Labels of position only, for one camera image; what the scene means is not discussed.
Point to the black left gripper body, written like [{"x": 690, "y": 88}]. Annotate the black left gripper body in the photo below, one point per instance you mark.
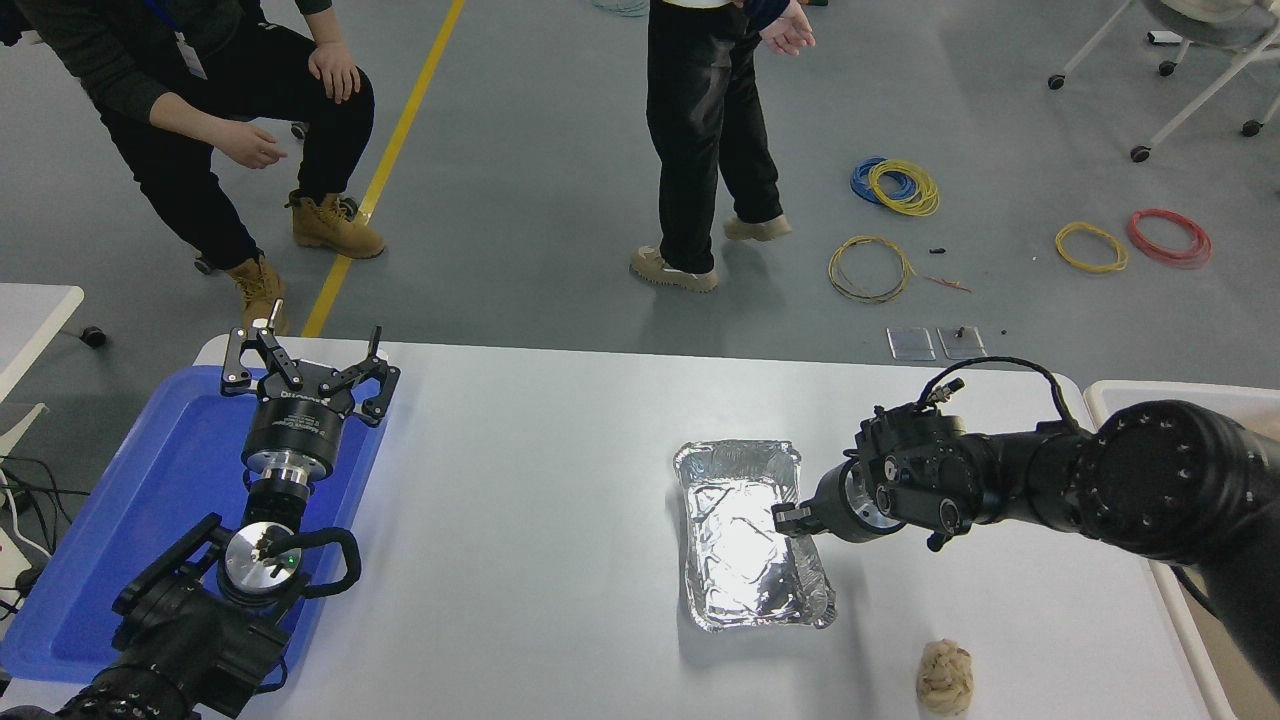
[{"x": 300, "y": 425}]

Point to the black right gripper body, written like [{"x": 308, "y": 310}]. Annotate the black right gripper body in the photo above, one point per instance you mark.
[{"x": 832, "y": 505}]

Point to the silver foil tray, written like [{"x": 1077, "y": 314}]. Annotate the silver foil tray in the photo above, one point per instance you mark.
[{"x": 745, "y": 550}]

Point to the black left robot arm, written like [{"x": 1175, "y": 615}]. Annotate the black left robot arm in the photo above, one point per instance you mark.
[{"x": 180, "y": 640}]

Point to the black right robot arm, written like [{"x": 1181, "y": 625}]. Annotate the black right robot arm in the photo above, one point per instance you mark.
[{"x": 1150, "y": 480}]

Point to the person's right forearm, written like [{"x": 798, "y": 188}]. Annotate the person's right forearm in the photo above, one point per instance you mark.
[{"x": 190, "y": 120}]

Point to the person's left forearm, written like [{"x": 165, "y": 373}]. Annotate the person's left forearm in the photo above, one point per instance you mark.
[{"x": 320, "y": 25}]

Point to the clear plastic plate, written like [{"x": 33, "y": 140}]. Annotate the clear plastic plate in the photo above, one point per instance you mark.
[
  {"x": 962, "y": 345},
  {"x": 911, "y": 344}
]

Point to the person's right hand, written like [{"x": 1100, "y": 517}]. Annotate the person's right hand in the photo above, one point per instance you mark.
[{"x": 250, "y": 148}]

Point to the person's left hand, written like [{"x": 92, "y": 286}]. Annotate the person's left hand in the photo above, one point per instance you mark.
[
  {"x": 790, "y": 30},
  {"x": 337, "y": 72}
]

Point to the blue plastic tray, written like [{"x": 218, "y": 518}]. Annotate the blue plastic tray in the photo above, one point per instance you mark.
[{"x": 150, "y": 500}]

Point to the crumpled tan paper ball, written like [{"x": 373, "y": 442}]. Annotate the crumpled tan paper ball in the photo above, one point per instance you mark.
[{"x": 945, "y": 680}]

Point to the white side table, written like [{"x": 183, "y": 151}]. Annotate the white side table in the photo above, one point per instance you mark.
[{"x": 30, "y": 320}]

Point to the person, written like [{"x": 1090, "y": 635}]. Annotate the person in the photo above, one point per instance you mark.
[
  {"x": 700, "y": 120},
  {"x": 250, "y": 70}
]

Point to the white power strip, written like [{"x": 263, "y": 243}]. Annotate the white power strip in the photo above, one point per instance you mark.
[{"x": 8, "y": 552}]

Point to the large pale bin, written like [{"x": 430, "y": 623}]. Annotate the large pale bin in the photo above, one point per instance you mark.
[{"x": 1110, "y": 395}]

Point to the white rolling chair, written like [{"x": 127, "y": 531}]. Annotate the white rolling chair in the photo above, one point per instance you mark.
[{"x": 1210, "y": 25}]

